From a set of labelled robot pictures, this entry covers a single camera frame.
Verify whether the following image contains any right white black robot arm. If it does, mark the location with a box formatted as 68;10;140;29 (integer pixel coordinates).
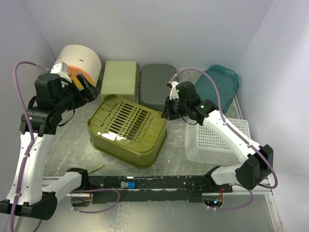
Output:
161;81;275;192

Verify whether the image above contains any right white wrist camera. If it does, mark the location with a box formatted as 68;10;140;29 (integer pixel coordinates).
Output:
167;81;179;100

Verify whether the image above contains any pale green perforated basket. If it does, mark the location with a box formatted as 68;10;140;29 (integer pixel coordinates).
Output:
101;61;138;102

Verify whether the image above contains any yellow wooden stick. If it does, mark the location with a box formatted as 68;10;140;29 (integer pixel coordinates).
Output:
88;164;105;174

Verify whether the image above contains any cream cylinder with orange face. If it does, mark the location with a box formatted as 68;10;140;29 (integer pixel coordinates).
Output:
55;44;101;90

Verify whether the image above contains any white perforated basket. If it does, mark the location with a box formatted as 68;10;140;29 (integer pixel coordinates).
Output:
185;117;254;166

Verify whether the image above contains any aluminium frame rail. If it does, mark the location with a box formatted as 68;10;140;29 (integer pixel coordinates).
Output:
228;94;284;232

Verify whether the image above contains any teal transparent basin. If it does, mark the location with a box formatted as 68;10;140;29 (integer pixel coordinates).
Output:
195;64;239;114

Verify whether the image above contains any dark grey basin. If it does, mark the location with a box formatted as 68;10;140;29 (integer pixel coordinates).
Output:
138;64;177;112

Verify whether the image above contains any small blue capped bottle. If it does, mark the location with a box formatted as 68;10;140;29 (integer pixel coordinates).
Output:
120;181;136;189

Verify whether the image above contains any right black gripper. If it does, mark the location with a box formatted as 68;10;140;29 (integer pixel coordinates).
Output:
160;95;188;121

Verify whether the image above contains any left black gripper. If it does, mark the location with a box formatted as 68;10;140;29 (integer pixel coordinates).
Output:
55;72;101;113

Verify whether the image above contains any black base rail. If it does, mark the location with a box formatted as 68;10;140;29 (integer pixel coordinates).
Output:
74;174;232;204

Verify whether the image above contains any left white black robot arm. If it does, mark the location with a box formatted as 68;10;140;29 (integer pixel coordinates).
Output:
0;73;99;220

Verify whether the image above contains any large olive green container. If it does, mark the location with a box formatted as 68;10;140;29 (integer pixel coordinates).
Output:
87;94;167;167

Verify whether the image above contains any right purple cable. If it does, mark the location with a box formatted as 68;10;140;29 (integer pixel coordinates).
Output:
170;69;279;211

